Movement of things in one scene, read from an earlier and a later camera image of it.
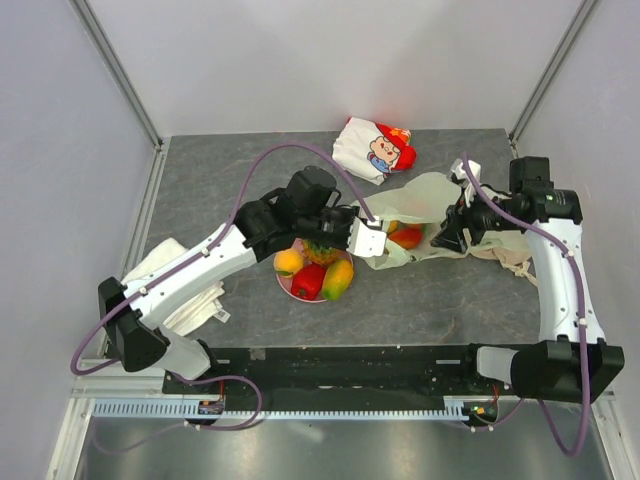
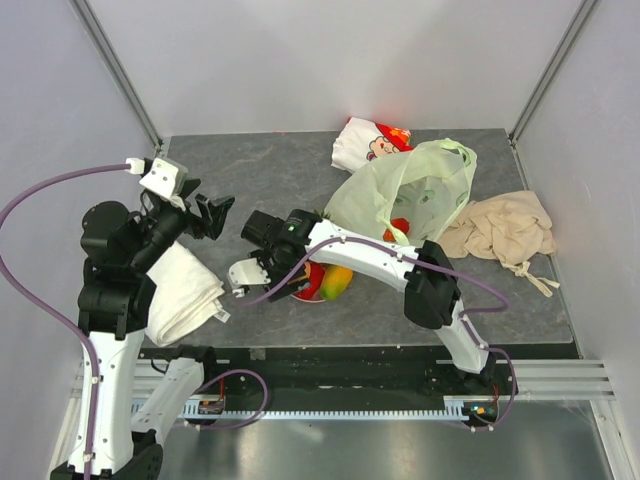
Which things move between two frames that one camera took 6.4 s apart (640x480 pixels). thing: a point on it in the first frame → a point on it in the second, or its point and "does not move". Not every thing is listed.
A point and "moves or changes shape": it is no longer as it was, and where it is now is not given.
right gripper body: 480,217 → 275,267
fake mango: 337,279 does not move
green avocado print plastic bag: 422,202 moves or changes shape
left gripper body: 332,227 → 176,219
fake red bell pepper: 307,280 does not move
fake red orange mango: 408,238 → 401,224
